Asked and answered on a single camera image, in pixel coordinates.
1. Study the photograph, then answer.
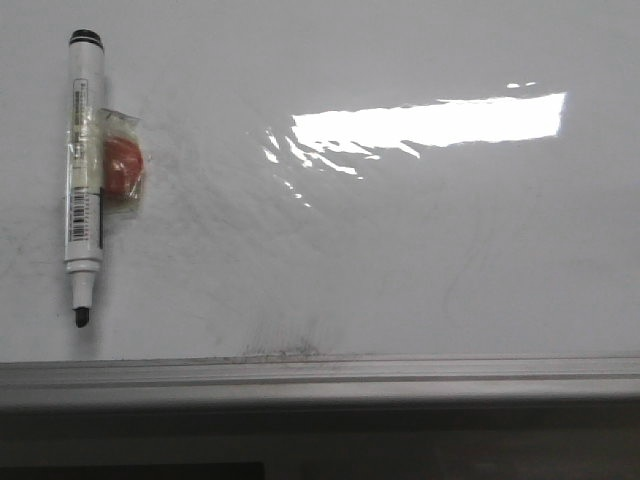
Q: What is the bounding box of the white whiteboard with aluminium frame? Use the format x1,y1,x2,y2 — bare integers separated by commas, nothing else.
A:
1,1,639,412

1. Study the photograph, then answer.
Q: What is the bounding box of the white whiteboard marker pen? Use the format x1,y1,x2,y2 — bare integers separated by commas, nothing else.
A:
64,29,106,328

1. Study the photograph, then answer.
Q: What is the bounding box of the red magnet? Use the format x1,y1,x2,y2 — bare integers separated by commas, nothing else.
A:
100,109,147,218

